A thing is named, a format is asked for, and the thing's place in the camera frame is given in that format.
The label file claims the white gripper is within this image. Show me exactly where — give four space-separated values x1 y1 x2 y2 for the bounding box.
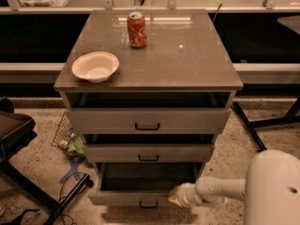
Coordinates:
168 183 201 208

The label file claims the grey drawer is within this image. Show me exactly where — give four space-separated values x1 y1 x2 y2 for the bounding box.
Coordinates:
66 108 231 134
83 144 213 162
89 162 203 208

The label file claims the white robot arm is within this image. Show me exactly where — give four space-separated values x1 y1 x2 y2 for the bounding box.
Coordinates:
169 150 300 225

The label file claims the grey drawer cabinet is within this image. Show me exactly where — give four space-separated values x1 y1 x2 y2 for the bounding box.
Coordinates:
53 8 244 173

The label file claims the black stand base right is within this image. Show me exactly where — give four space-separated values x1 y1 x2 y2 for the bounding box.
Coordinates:
232 97 300 152

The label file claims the black stand base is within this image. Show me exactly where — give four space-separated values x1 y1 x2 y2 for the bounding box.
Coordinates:
0 161 94 225
232 97 300 152

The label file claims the white paper bowl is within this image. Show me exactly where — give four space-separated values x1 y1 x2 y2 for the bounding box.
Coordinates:
71 52 119 83

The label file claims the black stand base left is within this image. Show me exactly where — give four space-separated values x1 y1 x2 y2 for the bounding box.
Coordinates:
0 161 94 225

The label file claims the orange soda can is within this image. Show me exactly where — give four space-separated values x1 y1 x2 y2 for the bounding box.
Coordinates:
127 11 147 49

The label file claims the dark brown chair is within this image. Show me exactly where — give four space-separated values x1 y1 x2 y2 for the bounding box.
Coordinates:
0 97 37 162

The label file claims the black cable on floor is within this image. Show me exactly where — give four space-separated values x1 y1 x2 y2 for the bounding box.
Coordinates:
57 172 87 225

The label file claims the wire mesh basket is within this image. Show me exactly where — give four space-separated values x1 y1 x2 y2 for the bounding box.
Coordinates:
52 113 73 147

